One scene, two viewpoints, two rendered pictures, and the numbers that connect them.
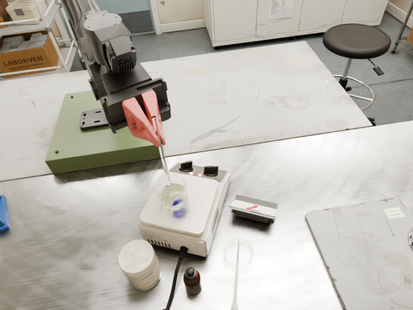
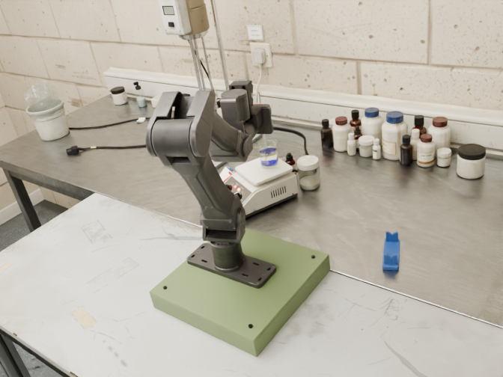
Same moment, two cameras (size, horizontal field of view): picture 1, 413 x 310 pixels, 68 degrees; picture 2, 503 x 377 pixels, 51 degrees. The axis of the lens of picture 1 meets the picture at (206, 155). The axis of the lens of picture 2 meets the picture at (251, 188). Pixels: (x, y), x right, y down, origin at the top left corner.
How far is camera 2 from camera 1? 1.54 m
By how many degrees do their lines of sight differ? 93
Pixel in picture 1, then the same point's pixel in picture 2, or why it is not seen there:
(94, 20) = (236, 94)
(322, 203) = not seen: hidden behind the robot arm
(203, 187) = (245, 167)
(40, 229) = (360, 231)
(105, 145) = (269, 242)
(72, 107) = (262, 308)
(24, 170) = (355, 288)
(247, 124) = (147, 230)
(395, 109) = not seen: outside the picture
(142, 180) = (266, 229)
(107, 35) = (244, 81)
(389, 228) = not seen: hidden behind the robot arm
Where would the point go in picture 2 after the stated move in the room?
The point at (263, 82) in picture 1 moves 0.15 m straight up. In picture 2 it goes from (69, 259) to (49, 210)
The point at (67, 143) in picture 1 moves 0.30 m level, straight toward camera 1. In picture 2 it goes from (298, 261) to (309, 187)
